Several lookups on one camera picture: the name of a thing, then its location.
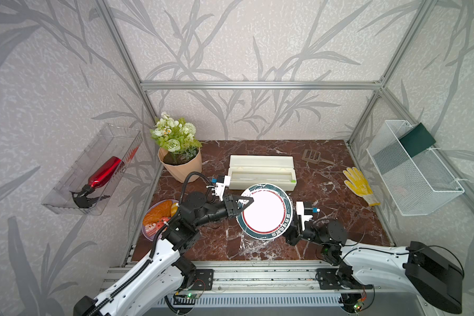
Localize yellow work glove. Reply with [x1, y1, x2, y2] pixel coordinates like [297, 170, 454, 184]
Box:
[343, 167, 380, 206]

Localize white green artificial flowers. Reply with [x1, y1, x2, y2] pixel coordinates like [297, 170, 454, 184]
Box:
[150, 112, 201, 165]

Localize clear plastic wrap sheet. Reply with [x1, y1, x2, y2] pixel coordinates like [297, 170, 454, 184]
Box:
[235, 181, 297, 258]

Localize red spray bottle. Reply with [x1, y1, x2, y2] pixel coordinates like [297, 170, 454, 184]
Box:
[71, 146, 139, 209]

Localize white wire mesh basket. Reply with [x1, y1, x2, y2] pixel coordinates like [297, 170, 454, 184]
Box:
[367, 120, 465, 217]

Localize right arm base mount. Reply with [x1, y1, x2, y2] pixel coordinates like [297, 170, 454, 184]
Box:
[315, 268, 373, 290]

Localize beige flower pot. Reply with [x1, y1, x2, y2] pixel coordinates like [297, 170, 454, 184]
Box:
[158, 148, 202, 182]

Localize aluminium front rail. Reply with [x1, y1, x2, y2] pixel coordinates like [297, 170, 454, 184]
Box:
[98, 259, 431, 295]

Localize white plate green red rim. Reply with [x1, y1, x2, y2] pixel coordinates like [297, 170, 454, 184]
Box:
[236, 183, 294, 241]

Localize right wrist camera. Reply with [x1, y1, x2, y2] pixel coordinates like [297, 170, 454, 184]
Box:
[296, 201, 320, 230]

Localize clear plastic wall bin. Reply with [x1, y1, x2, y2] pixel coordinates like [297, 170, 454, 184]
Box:
[42, 123, 143, 216]

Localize brown slotted spatula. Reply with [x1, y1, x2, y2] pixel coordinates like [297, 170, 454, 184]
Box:
[302, 149, 335, 165]

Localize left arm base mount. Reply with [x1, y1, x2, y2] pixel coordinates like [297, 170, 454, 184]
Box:
[180, 269, 214, 291]

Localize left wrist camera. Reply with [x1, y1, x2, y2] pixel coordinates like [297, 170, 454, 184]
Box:
[211, 175, 231, 201]

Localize cream plastic wrap dispenser box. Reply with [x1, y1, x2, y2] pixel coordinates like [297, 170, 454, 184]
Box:
[228, 155, 297, 192]

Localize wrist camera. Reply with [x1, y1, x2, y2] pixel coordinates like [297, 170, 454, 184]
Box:
[211, 175, 231, 201]
[296, 201, 320, 230]

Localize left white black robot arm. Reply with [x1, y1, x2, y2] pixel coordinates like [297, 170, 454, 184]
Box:
[73, 176, 254, 315]

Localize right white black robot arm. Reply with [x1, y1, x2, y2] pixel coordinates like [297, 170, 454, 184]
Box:
[283, 215, 464, 314]

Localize dark green card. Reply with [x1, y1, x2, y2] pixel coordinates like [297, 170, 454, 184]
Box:
[399, 123, 437, 157]

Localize purple plate of toy food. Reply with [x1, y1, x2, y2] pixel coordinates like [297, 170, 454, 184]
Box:
[142, 200, 179, 241]

